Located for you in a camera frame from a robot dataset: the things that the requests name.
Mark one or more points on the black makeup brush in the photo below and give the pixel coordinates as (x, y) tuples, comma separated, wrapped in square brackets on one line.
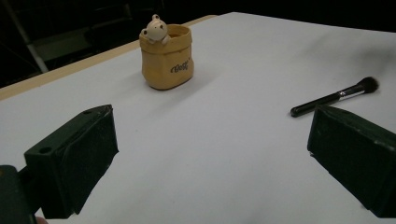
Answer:
[(327, 100)]

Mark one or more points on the white table sheet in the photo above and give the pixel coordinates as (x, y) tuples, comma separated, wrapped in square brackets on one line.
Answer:
[(218, 155)]

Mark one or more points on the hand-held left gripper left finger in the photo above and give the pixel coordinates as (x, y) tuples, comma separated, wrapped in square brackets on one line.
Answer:
[(77, 161)]

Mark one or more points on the grey metal stand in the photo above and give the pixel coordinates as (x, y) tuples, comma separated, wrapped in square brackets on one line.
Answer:
[(32, 49)]

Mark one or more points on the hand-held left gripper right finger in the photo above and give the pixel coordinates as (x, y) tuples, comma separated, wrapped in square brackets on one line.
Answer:
[(355, 155)]

